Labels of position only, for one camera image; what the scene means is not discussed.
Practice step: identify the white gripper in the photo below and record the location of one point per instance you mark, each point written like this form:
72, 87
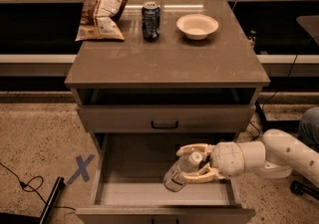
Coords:
224, 160

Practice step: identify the clear plastic bottle white cap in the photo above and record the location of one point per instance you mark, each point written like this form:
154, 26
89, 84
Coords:
174, 180

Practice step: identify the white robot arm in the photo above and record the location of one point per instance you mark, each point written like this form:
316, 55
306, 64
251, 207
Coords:
275, 155

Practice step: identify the open middle drawer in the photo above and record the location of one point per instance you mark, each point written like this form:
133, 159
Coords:
128, 187

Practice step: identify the grey drawer cabinet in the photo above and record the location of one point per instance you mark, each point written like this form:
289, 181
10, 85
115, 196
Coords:
173, 70

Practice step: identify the closed top drawer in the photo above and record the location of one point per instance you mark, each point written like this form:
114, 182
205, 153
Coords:
191, 119

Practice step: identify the black tripod leg right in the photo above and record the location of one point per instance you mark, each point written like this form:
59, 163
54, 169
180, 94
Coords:
262, 117

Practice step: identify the black caster wheel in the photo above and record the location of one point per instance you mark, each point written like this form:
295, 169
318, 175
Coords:
299, 189

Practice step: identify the blue jeans leg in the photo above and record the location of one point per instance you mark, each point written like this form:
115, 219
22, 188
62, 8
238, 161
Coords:
309, 128

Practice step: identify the blue tape cross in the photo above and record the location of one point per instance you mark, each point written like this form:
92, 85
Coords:
82, 169

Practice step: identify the white paper bowl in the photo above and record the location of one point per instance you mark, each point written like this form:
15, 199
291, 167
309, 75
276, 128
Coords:
197, 26

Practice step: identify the dark blue soda can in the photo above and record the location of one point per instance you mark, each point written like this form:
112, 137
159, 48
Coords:
151, 21

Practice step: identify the brown chip bag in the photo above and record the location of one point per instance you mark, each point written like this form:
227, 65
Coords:
99, 20

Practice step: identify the black stand leg left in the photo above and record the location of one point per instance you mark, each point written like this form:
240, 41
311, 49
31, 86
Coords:
6, 218

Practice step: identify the black drawer handle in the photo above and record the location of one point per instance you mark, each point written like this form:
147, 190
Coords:
164, 124

